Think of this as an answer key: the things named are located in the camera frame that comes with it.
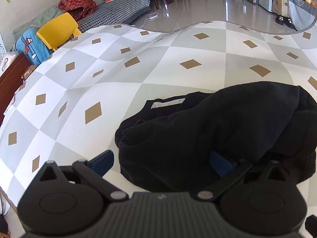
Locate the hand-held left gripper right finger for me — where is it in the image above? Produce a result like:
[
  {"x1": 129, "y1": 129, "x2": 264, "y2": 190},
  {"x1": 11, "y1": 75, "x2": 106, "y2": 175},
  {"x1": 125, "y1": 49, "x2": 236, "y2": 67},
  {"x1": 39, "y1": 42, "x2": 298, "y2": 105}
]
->
[{"x1": 197, "y1": 151, "x2": 289, "y2": 202}]

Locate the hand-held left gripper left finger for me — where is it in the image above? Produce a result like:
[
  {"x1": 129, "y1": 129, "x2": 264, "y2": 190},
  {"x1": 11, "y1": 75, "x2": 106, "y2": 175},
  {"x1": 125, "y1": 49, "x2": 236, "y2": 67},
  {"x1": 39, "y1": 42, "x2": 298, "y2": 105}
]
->
[{"x1": 37, "y1": 150, "x2": 129, "y2": 201}]

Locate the black garment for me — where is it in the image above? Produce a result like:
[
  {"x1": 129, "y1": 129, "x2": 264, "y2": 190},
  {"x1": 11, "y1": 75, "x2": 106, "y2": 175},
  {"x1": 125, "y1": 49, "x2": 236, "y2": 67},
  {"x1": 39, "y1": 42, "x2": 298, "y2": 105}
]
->
[{"x1": 115, "y1": 81, "x2": 317, "y2": 194}]

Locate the white shoe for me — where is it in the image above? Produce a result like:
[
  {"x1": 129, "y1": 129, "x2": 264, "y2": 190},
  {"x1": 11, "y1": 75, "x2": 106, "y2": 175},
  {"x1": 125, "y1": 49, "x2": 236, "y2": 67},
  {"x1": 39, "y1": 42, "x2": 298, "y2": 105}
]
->
[{"x1": 0, "y1": 193, "x2": 11, "y2": 216}]

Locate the diamond-pattern grey white tablecloth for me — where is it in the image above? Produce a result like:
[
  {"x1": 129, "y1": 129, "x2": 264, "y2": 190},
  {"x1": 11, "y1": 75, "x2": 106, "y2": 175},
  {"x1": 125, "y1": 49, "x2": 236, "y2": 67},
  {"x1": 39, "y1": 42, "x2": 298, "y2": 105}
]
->
[{"x1": 0, "y1": 20, "x2": 317, "y2": 209}]

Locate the dark red wooden cabinet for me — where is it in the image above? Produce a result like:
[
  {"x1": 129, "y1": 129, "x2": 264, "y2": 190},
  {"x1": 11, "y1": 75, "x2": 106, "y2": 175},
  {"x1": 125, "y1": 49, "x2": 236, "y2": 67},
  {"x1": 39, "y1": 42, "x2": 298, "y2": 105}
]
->
[{"x1": 0, "y1": 53, "x2": 33, "y2": 120}]

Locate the blue printed cloth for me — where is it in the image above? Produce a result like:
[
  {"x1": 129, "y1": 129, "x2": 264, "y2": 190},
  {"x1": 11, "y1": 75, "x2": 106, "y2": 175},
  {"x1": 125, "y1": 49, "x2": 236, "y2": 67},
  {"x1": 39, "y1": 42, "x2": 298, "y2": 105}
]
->
[{"x1": 12, "y1": 28, "x2": 54, "y2": 65}]

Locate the yellow plastic chair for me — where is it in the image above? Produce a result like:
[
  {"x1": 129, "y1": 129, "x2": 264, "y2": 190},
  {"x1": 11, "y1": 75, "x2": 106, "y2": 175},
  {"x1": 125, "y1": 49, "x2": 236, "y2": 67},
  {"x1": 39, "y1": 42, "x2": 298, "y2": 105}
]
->
[{"x1": 36, "y1": 12, "x2": 83, "y2": 51}]

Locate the white perforated basket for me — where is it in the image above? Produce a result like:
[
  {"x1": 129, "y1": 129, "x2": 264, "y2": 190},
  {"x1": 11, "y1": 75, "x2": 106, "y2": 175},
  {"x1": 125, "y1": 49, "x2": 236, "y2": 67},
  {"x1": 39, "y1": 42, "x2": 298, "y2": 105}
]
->
[{"x1": 0, "y1": 36, "x2": 13, "y2": 63}]

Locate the green blanket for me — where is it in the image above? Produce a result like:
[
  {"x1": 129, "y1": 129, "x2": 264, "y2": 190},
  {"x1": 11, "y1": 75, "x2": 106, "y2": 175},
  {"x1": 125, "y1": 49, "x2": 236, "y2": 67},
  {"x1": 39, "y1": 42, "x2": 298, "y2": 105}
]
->
[{"x1": 13, "y1": 6, "x2": 66, "y2": 40}]

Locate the red patterned cloth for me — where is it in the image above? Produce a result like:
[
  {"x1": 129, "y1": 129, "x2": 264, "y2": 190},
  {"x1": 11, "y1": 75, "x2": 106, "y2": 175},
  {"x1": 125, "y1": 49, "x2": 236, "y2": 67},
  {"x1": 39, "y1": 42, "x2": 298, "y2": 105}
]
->
[{"x1": 58, "y1": 0, "x2": 98, "y2": 22}]

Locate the light blue covered table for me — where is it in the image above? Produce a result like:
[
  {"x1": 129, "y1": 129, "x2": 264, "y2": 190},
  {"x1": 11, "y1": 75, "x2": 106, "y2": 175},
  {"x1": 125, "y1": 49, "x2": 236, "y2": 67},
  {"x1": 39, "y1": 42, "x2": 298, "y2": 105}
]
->
[{"x1": 288, "y1": 0, "x2": 317, "y2": 32}]

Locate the cardboard box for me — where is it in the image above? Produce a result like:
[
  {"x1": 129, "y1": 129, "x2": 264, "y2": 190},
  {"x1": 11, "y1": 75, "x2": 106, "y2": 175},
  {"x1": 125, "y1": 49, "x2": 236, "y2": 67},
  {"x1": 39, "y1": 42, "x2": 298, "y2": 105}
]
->
[{"x1": 272, "y1": 0, "x2": 289, "y2": 17}]

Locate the white power strip with cable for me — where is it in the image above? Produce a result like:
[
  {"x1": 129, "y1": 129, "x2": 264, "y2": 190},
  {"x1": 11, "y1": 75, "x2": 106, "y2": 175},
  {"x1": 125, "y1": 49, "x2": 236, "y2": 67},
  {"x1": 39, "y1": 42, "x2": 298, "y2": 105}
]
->
[{"x1": 131, "y1": 12, "x2": 159, "y2": 28}]

